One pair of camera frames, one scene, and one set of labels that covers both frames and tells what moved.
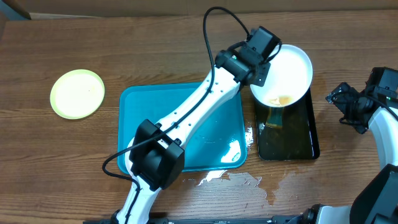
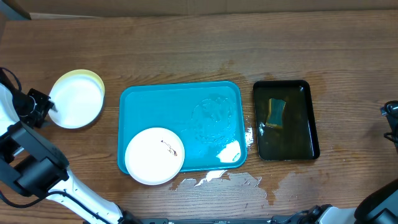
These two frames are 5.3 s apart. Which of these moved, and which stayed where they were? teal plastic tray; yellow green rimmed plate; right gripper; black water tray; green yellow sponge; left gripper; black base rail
Moved: left gripper; right gripper
Stayed: green yellow sponge; black water tray; yellow green rimmed plate; black base rail; teal plastic tray
